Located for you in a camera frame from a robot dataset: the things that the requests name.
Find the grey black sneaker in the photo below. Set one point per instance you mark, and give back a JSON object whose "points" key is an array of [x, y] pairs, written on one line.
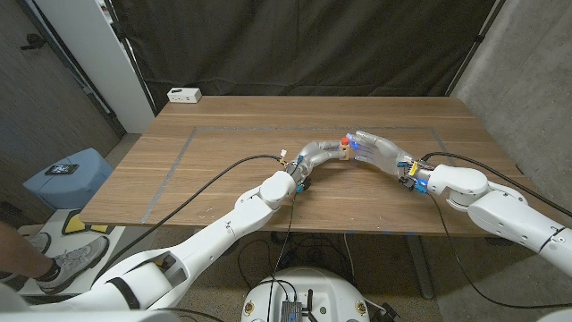
{"points": [[39, 243], [73, 264]]}

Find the blue stool with phone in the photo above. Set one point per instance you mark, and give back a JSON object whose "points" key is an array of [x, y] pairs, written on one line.
{"points": [[76, 190]]}

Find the black smartphone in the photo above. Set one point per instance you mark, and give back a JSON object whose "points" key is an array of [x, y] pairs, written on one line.
{"points": [[61, 169]]}

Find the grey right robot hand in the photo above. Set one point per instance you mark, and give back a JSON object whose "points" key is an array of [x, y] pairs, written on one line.
{"points": [[384, 152]]}

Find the white floor platform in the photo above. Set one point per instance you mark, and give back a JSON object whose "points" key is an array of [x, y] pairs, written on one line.
{"points": [[129, 250]]}

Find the black backdrop curtain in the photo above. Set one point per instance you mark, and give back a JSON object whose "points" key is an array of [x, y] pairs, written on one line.
{"points": [[313, 44]]}

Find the wooden block with holes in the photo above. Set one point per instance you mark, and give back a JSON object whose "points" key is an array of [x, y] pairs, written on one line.
{"points": [[344, 154]]}

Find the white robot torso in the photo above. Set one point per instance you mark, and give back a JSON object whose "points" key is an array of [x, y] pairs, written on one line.
{"points": [[308, 284]]}

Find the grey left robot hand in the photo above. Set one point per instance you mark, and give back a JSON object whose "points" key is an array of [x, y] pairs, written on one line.
{"points": [[315, 154]]}

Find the yellow black floor pedal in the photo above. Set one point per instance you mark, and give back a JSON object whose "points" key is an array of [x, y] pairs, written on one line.
{"points": [[73, 223]]}

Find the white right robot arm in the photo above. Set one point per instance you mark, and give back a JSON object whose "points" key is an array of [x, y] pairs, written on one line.
{"points": [[500, 210]]}

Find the grey table leg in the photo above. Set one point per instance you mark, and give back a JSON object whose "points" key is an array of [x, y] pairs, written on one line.
{"points": [[420, 268]]}

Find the black backdrop stand pole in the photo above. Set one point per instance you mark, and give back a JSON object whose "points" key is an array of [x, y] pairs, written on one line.
{"points": [[479, 39], [134, 67]]}

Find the grey module on torso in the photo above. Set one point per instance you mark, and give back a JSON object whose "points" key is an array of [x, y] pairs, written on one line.
{"points": [[290, 311]]}

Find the person's bare leg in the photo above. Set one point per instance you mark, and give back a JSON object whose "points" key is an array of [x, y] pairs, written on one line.
{"points": [[18, 255]]}

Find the white power strip box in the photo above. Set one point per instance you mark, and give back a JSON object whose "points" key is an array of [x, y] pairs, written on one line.
{"points": [[184, 95]]}

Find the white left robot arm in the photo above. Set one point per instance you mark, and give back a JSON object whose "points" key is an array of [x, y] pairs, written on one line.
{"points": [[219, 232]]}

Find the white pillar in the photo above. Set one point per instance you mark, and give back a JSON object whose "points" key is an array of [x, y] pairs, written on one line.
{"points": [[98, 58]]}

